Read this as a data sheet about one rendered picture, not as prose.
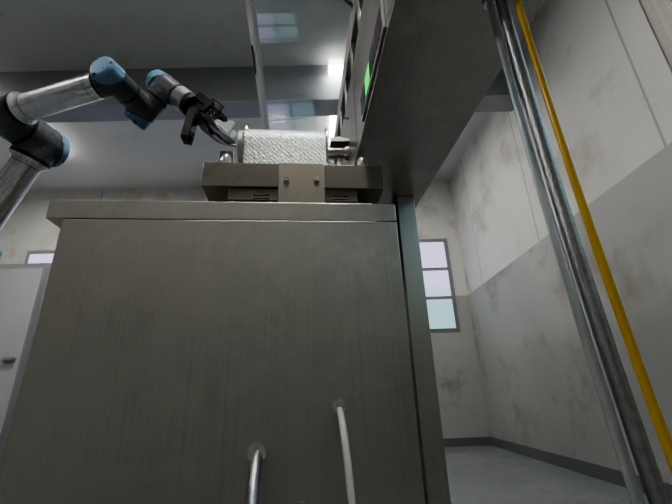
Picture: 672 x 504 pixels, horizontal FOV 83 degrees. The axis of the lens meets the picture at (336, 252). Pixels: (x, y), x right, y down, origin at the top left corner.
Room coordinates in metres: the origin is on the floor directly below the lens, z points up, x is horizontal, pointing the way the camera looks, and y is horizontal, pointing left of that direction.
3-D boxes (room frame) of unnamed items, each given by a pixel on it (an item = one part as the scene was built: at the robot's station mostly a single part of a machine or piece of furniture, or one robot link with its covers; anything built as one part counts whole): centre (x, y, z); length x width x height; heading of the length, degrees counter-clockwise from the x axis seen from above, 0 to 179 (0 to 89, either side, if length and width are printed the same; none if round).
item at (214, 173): (0.80, 0.09, 1.00); 0.40 x 0.16 x 0.06; 96
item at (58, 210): (1.91, 0.34, 0.88); 2.52 x 0.66 x 0.04; 6
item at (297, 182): (0.71, 0.07, 0.97); 0.10 x 0.03 x 0.11; 96
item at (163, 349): (1.91, 0.32, 0.43); 2.52 x 0.64 x 0.86; 6
